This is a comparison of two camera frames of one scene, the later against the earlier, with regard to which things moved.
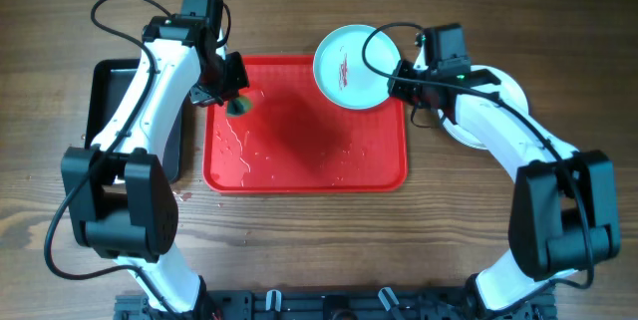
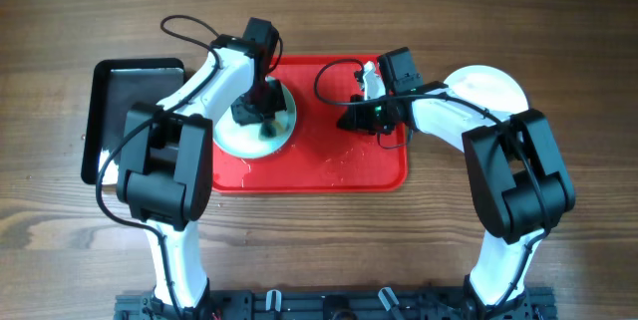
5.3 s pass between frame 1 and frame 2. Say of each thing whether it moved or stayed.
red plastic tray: stayed
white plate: stayed
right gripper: moved
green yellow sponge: moved
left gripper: moved
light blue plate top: moved
